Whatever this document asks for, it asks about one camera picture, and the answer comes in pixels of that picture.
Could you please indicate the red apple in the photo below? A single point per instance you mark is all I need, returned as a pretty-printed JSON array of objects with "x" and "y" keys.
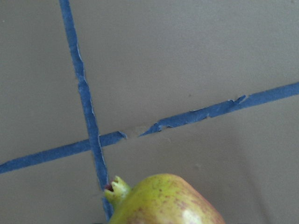
[{"x": 159, "y": 199}]

